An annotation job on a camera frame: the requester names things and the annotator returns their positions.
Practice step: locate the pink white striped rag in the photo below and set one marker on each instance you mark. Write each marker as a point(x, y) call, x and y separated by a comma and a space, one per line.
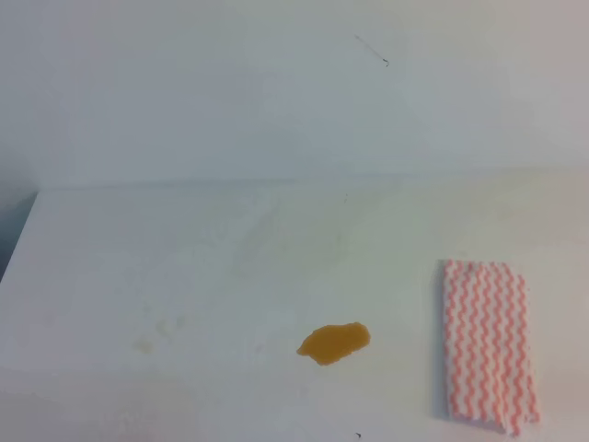
point(489, 377)

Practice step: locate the brown coffee stain puddle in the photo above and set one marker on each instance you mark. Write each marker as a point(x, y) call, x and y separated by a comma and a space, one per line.
point(330, 343)

